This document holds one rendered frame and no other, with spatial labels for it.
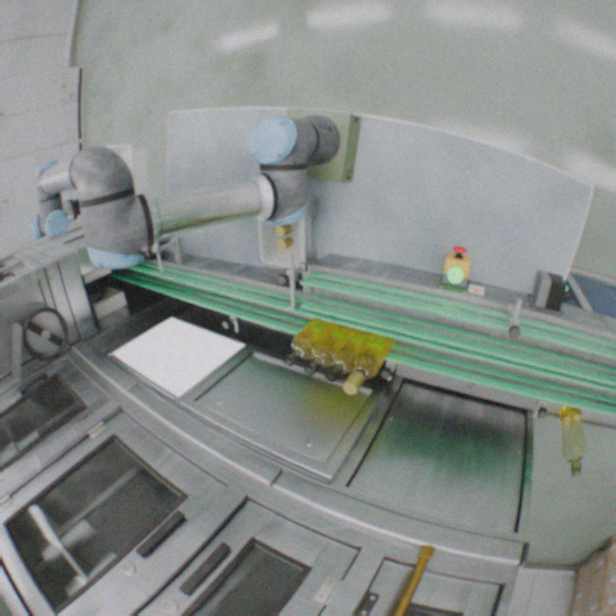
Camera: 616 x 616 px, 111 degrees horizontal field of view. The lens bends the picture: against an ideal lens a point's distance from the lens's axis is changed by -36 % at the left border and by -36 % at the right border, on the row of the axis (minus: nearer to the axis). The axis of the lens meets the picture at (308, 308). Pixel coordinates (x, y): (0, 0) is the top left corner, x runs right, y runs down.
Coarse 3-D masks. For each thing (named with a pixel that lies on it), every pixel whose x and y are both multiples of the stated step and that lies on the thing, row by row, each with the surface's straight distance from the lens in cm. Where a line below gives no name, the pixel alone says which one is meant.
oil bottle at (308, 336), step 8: (312, 320) 93; (320, 320) 93; (304, 328) 89; (312, 328) 89; (320, 328) 89; (328, 328) 91; (296, 336) 86; (304, 336) 86; (312, 336) 86; (320, 336) 88; (296, 344) 84; (304, 344) 83; (312, 344) 84; (304, 352) 84
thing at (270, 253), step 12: (264, 228) 111; (276, 228) 115; (300, 228) 101; (264, 240) 112; (276, 240) 116; (300, 240) 110; (264, 252) 113; (276, 252) 117; (288, 252) 114; (300, 252) 112; (276, 264) 110; (288, 264) 107
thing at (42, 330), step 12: (36, 312) 134; (48, 312) 140; (36, 324) 139; (48, 324) 141; (24, 336) 135; (36, 336) 141; (48, 336) 138; (36, 348) 142; (48, 348) 144; (60, 348) 141; (48, 360) 141
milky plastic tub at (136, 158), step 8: (128, 144) 112; (120, 152) 131; (128, 152) 125; (136, 152) 111; (144, 152) 114; (128, 160) 126; (136, 160) 112; (144, 160) 114; (136, 168) 112; (144, 168) 114; (136, 176) 112; (144, 176) 114; (136, 184) 113; (144, 184) 115
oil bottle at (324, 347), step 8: (336, 328) 90; (344, 328) 90; (328, 336) 87; (336, 336) 87; (344, 336) 87; (320, 344) 83; (328, 344) 83; (336, 344) 84; (312, 352) 83; (320, 352) 82; (328, 352) 81; (328, 360) 82
